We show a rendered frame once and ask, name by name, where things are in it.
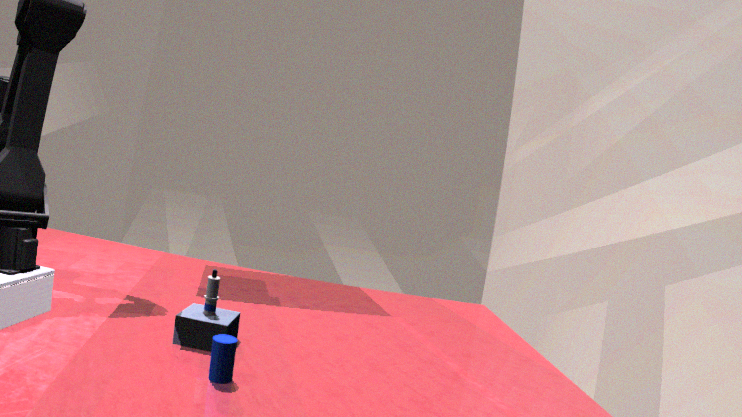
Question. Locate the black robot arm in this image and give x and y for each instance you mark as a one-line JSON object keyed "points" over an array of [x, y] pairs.
{"points": [[44, 27]]}

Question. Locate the grey marker with blue band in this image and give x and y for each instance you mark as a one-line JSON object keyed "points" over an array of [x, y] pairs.
{"points": [[211, 294]]}

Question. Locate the dark blue marker cap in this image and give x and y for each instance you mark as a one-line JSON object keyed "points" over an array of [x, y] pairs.
{"points": [[222, 359]]}

